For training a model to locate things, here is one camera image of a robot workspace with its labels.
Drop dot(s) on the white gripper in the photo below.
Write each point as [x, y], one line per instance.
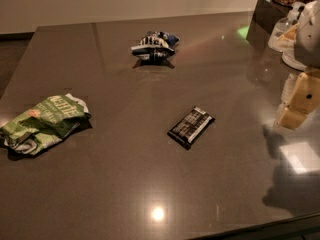
[309, 39]

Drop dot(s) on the blue chip bag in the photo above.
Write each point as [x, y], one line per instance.
[155, 46]

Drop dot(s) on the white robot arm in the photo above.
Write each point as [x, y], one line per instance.
[306, 43]

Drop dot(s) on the black rxbar chocolate bar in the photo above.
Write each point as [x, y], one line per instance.
[190, 127]

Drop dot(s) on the green kettle chip bag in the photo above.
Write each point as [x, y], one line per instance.
[45, 125]

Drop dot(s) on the white plastic container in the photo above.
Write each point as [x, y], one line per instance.
[290, 60]

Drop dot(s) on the clear plastic bottle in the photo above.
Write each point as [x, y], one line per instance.
[283, 29]

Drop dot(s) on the dark side shelf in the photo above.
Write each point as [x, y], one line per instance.
[266, 14]

